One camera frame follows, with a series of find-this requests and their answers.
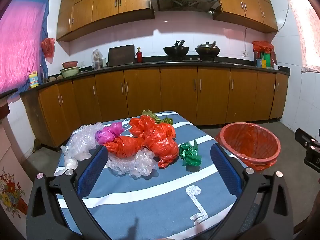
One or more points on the olive green plastic bag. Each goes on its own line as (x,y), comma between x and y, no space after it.
(152,116)

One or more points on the floral printed cabinet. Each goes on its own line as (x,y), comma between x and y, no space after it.
(12,175)

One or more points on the wooden upper cabinet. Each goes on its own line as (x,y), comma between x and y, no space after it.
(245,2)
(105,5)

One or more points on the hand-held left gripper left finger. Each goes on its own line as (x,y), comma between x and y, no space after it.
(92,172)

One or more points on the green boxes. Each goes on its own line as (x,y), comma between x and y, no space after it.
(265,60)

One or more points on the white mug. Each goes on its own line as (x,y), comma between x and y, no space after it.
(276,67)

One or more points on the small red plastic bag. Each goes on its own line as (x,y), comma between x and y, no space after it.
(140,127)

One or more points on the green plastic basin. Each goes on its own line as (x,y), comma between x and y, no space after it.
(70,72)

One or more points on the black wok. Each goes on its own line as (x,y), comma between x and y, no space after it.
(176,51)

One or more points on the wooden lower kitchen cabinets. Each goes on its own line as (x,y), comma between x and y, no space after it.
(175,92)

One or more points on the wok with metal lid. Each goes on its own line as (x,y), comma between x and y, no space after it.
(207,50)

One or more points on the pink plastic bag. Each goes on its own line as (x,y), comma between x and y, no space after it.
(108,133)

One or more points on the blue white striped cloth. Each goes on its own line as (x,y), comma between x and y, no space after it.
(150,192)

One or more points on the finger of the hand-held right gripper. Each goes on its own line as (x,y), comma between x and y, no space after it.
(302,136)

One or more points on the clear jar in plastic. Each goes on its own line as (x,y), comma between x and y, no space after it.
(97,60)

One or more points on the crumpled clear plastic bag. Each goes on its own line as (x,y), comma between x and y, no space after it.
(140,166)

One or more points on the dark cutting board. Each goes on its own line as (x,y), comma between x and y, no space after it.
(121,55)

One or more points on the red bag on boxes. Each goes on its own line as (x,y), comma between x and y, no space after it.
(262,47)

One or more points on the large red plastic bag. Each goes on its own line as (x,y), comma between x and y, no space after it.
(160,142)

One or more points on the red plastic basin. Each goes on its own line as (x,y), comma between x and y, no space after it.
(70,64)

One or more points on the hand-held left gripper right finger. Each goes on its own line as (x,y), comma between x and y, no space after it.
(226,172)

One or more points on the white knotted plastic bag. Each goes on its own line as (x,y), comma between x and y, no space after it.
(69,162)

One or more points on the red bottle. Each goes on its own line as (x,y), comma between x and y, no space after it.
(139,56)

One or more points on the knotted red plastic bag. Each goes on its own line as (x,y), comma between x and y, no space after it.
(122,146)

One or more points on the hanging red plastic bag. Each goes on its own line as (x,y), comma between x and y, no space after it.
(48,48)

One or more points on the white wall socket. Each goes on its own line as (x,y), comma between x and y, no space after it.
(245,53)

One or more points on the dark green plastic bag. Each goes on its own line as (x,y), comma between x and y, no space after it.
(190,153)

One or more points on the pink floral window curtain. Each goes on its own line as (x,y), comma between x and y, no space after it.
(305,30)

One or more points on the gas stove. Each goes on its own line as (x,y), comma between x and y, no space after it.
(192,60)

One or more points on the yellow detergent bottle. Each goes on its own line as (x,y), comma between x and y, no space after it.
(33,80)

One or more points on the pink and blue curtain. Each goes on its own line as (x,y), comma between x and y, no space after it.
(20,42)

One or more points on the red lined waste bin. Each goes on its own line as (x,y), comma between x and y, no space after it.
(250,132)

